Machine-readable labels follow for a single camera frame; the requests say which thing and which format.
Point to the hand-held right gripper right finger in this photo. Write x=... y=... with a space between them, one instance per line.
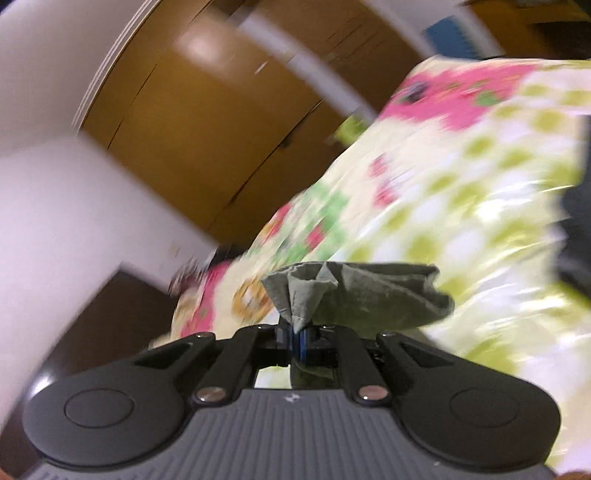
x=302 y=344

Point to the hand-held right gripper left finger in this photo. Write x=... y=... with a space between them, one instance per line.
x=285 y=344

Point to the grey-green pants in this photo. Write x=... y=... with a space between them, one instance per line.
x=364 y=295

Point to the pink cartoon printed blanket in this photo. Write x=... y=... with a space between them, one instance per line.
x=323 y=207

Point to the dark wooden headboard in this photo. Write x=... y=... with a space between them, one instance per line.
x=111 y=318

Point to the green checkered bed sheet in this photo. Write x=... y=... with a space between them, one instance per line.
x=485 y=221

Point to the brown wooden wardrobe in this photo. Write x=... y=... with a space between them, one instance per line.
x=207 y=115

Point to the brown wooden door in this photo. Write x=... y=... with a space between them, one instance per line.
x=369 y=50

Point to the dark grey folded cloth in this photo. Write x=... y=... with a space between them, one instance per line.
x=575 y=207

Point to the blue foam mat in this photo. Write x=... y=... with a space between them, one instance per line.
x=448 y=37

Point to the wooden side cabinet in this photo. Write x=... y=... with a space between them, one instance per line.
x=531 y=25

